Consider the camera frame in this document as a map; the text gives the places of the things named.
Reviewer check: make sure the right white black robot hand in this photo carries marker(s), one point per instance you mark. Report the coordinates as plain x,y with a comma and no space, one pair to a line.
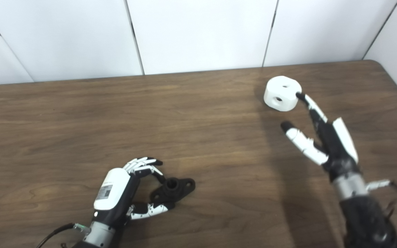
338,144

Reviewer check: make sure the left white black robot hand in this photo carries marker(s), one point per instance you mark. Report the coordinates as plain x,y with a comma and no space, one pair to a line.
112,193

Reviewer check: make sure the black flanged holder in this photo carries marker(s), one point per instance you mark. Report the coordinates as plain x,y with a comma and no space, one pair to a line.
176,187

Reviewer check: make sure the round white piece with holes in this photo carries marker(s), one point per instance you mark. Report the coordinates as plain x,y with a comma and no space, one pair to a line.
283,91

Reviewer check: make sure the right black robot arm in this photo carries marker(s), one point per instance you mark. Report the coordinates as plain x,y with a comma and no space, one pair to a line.
364,217

